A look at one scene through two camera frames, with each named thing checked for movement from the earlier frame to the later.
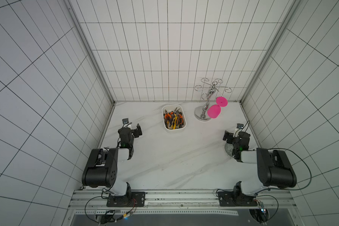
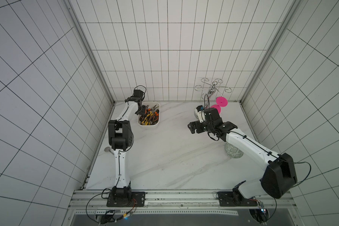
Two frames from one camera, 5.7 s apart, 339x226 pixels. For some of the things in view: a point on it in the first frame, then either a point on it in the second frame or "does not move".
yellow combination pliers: x=174 y=122 → x=147 y=119
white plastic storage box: x=171 y=107 → x=151 y=119
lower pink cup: x=213 y=111 does not move
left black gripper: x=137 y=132 → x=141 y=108
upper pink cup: x=221 y=101 does not move
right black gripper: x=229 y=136 → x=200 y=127
